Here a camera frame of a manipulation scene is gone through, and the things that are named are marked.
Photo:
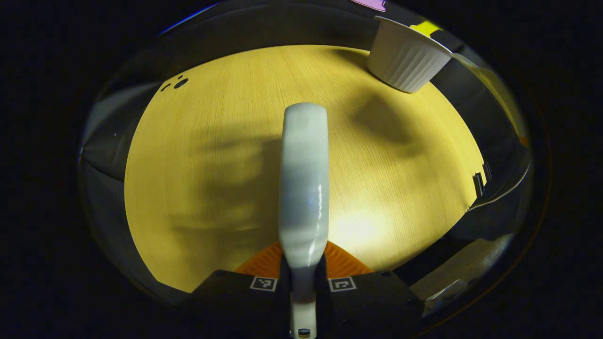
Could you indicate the small white broom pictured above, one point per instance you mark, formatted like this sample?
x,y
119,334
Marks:
x,y
304,188

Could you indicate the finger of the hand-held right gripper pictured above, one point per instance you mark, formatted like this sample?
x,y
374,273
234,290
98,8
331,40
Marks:
x,y
524,141

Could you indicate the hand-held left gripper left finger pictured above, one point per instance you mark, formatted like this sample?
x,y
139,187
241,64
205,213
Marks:
x,y
235,301

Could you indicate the white ribbed garbage bin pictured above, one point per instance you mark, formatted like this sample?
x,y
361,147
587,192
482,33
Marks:
x,y
407,59

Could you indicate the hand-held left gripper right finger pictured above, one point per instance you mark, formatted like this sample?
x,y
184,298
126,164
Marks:
x,y
372,301

